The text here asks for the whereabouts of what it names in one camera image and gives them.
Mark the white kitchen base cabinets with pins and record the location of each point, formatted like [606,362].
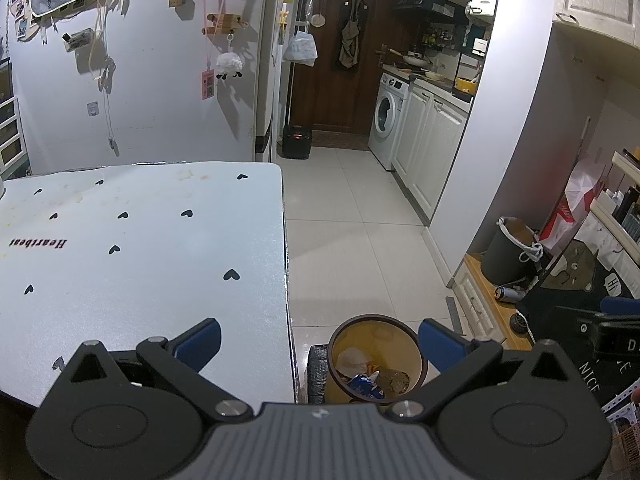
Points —
[430,150]

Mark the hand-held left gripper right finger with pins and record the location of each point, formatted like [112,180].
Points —
[440,342]

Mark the brown-rimmed yellow trash bin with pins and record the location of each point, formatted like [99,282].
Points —
[380,332]

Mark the white drawer cabinet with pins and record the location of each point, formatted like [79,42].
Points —
[10,130]

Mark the white storage shelf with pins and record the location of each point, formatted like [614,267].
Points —
[620,210]

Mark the red and white bag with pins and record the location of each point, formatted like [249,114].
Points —
[570,205]

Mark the brown wooden door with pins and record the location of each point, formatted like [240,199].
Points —
[325,100]

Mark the white refrigerator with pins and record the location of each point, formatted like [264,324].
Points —
[270,60]

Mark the wooden skateboard ornament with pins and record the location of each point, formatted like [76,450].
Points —
[225,24]

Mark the frying pan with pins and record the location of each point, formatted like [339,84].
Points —
[412,60]

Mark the white washing machine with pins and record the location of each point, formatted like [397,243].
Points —
[387,115]

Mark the small black and white tag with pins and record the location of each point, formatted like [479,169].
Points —
[79,39]

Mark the brown hanging apron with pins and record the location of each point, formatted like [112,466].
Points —
[350,35]

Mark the grey metal floor strip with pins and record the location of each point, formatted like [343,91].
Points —
[456,315]

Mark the crushed blue drink can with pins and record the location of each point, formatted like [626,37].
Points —
[365,387]

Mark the metal spray can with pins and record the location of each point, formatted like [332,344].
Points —
[507,293]

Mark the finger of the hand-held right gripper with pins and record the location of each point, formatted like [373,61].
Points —
[585,316]
[622,306]

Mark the black floor heater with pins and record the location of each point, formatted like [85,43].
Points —
[297,142]

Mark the black round object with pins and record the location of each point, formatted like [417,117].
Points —
[520,322]

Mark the brown crumpled paper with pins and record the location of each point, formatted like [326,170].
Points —
[392,381]

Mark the dark range hood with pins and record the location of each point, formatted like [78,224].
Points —
[430,6]

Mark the low white cabinet wooden top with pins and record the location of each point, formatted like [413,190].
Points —
[480,305]

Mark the white heart-print tablecloth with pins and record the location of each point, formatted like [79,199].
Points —
[150,260]

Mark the brown doormat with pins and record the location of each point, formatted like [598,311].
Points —
[340,141]

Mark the pink hanging card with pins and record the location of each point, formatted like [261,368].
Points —
[208,85]

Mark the white sheep plush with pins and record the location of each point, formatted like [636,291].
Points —
[230,65]

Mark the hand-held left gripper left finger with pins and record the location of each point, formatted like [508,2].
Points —
[200,342]

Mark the hanging clear plastic bag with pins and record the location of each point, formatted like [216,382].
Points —
[300,50]

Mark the white wall socket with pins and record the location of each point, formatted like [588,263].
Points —
[93,109]

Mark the black bear-print cloth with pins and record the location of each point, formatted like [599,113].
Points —
[560,305]

